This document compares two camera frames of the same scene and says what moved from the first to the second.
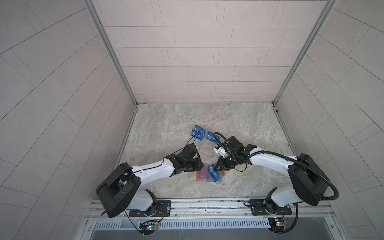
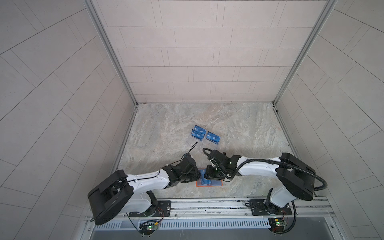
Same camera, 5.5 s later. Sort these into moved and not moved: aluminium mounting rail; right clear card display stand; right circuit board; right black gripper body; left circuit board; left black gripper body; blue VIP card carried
Moved: left black gripper body; blue VIP card carried; right black gripper body
Not moved: left circuit board; right circuit board; right clear card display stand; aluminium mounting rail
